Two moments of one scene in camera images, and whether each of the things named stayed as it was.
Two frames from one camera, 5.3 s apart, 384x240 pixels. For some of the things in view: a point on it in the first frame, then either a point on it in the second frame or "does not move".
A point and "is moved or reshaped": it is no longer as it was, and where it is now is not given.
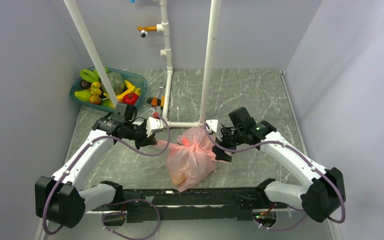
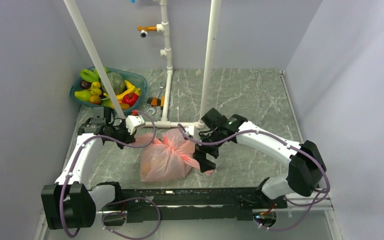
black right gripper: [220, 154] to [200, 154]
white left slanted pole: [77, 18] does not move
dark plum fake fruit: [85, 84] does not move
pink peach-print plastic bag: [191, 159] is moved or reshaped
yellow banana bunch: [95, 87] does not move
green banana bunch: [92, 75] does not move
